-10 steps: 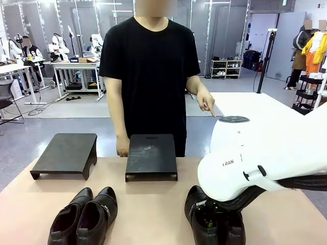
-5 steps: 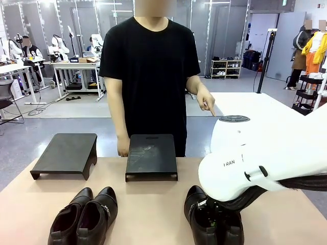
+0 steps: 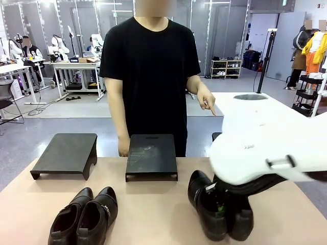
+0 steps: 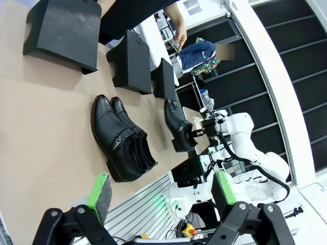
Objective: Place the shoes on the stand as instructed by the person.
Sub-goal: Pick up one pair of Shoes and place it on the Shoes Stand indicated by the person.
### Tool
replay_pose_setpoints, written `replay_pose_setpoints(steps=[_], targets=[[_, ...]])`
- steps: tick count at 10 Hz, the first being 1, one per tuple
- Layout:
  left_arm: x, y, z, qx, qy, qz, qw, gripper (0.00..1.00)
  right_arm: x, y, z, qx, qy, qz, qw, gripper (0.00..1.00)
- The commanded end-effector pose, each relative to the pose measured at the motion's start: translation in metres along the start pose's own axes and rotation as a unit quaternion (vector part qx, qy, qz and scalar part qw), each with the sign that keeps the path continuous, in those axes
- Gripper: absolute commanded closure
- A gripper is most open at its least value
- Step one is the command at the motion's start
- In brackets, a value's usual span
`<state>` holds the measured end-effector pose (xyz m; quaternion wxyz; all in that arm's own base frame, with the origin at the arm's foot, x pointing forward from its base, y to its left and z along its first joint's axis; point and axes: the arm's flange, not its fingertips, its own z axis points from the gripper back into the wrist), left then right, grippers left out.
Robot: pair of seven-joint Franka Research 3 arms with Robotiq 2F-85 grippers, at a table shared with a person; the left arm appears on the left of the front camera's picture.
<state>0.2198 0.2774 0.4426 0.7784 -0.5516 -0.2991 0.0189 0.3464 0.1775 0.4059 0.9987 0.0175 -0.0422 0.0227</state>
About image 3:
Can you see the black utility cart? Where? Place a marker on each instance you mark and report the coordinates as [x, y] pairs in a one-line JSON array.
[[307, 94]]

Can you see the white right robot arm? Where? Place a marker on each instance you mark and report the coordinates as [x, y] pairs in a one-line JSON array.
[[255, 143]]

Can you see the cardboard box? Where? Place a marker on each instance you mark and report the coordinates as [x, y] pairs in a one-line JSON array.
[[87, 60]]

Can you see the black buckle leather shoe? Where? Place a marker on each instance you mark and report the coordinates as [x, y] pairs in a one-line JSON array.
[[67, 217], [98, 214]]

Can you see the person's left forearm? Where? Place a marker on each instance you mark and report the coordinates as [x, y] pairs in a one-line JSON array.
[[196, 83]]

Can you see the white table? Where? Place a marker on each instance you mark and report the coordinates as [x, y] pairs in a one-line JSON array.
[[221, 98]]

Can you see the person's right hand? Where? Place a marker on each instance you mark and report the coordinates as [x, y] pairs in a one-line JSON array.
[[123, 148]]

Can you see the mannequin with dark jacket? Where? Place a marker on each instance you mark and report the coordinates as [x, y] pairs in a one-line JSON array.
[[299, 51]]

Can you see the black office chair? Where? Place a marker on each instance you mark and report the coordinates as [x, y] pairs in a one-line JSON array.
[[6, 102]]

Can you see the dark storage crates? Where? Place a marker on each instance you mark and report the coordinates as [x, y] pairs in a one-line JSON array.
[[251, 60]]

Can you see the person's right forearm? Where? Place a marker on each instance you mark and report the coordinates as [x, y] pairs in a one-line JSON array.
[[118, 112]]

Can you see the person's left hand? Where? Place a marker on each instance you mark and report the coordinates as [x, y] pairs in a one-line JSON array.
[[206, 98]]

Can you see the background seated person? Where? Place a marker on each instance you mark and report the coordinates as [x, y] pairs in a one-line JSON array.
[[89, 47]]

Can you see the mannequin with yellow jacket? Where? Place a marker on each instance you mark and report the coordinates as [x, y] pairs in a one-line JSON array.
[[315, 48]]

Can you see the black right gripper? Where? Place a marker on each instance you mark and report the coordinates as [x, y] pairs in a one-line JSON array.
[[231, 192]]

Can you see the person in black t-shirt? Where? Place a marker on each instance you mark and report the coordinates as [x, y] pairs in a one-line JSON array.
[[150, 76]]

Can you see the black tripod pole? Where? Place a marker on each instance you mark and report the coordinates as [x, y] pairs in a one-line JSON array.
[[263, 71]]

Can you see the black floor power strip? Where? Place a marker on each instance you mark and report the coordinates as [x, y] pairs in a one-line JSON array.
[[72, 98]]

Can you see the plain black leather shoe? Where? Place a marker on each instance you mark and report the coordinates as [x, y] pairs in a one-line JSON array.
[[201, 201], [241, 219]]

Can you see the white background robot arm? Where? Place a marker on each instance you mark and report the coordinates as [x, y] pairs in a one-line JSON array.
[[97, 42], [14, 48], [58, 46]]

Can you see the scratched black shoe stand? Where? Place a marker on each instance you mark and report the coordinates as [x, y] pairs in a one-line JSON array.
[[152, 155]]

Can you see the wooden shoe rack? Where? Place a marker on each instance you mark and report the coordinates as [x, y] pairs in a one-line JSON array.
[[226, 69]]

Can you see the background person varsity jacket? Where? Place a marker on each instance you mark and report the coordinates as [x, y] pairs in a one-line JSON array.
[[31, 52]]

